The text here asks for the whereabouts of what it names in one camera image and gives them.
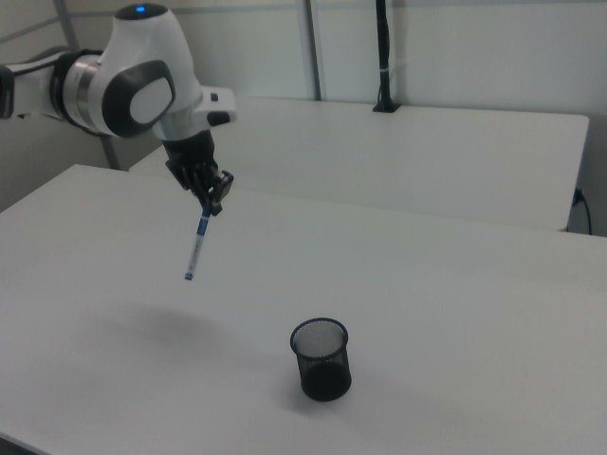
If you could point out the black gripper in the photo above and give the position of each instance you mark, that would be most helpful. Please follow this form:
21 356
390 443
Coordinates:
192 156

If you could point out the blue and white marker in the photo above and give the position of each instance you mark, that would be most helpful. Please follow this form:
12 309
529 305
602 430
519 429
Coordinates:
196 246

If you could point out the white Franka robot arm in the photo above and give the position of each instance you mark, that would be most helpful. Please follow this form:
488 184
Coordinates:
128 80

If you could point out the white background table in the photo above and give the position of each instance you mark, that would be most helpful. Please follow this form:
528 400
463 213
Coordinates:
379 156

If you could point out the black mesh pen cup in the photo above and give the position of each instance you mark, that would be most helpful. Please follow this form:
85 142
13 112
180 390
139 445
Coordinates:
325 374

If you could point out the black pole with clamp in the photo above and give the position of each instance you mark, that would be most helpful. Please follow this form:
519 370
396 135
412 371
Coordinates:
385 57

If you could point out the white partition frame post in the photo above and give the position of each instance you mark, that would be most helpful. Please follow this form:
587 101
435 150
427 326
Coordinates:
316 47

